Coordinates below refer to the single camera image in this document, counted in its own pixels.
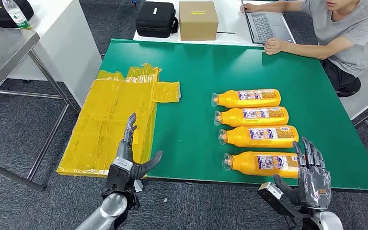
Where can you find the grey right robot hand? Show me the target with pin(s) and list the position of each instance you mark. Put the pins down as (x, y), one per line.
(315, 187)

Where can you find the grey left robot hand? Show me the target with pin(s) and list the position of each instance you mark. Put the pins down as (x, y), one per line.
(125, 152)

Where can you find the person's right hand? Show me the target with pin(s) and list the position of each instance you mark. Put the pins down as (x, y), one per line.
(250, 7)

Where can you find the person's left hand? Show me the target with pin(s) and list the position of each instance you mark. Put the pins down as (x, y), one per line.
(273, 46)

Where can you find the orange detergent bottle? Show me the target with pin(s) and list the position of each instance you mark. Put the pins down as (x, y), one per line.
(244, 163)
(231, 99)
(234, 118)
(238, 138)

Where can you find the clear plastic water bottle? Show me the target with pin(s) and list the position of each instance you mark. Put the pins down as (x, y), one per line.
(15, 14)

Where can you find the grey laptop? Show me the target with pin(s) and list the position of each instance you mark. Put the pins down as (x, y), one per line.
(266, 28)

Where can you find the yellow taped cardboard sheet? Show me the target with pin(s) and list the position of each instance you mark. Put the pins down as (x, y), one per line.
(101, 127)

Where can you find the white table foot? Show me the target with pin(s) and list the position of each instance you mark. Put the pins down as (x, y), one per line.
(138, 186)

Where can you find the brown cardboard box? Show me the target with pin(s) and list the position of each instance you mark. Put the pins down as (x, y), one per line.
(198, 27)

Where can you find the person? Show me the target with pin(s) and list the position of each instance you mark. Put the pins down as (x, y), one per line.
(355, 31)

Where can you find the black stool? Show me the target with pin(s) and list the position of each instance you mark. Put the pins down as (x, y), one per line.
(349, 92)

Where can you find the white table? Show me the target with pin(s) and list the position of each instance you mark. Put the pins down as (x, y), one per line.
(73, 47)

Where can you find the steel table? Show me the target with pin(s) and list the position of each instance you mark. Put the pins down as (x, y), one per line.
(3, 54)

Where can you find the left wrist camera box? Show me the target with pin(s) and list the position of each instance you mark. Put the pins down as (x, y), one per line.
(120, 173)

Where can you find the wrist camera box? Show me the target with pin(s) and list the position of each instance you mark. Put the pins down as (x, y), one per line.
(120, 173)
(271, 192)

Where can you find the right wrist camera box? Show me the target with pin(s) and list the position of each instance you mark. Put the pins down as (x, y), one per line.
(271, 192)

